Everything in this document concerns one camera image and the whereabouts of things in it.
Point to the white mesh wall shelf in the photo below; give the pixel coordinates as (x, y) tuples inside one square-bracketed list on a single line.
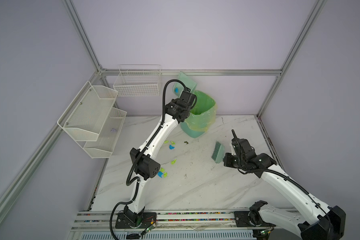
[(93, 121)]

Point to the white wire wall basket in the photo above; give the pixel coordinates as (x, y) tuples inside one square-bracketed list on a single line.
[(138, 80)]

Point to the green trash bin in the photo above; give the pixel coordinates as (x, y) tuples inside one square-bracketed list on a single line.
[(198, 120)]

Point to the aluminium frame post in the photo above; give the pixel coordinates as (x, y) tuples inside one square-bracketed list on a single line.
[(79, 27)]

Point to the green hand brush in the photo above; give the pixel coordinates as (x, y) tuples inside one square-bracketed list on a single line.
[(218, 153)]

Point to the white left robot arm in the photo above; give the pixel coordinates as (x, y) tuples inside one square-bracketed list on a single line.
[(144, 164)]

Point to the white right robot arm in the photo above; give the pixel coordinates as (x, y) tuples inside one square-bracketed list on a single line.
[(316, 220)]

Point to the green plastic dustpan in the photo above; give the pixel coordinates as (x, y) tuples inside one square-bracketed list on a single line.
[(187, 81)]

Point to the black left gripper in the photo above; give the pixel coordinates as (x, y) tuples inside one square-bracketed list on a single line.
[(173, 102)]

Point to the yellow-green bin liner bag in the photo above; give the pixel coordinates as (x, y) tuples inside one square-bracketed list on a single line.
[(202, 111)]

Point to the green blue scrap group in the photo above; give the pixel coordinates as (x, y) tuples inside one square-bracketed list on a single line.
[(162, 173)]

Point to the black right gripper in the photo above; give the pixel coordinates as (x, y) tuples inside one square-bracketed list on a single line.
[(225, 160)]

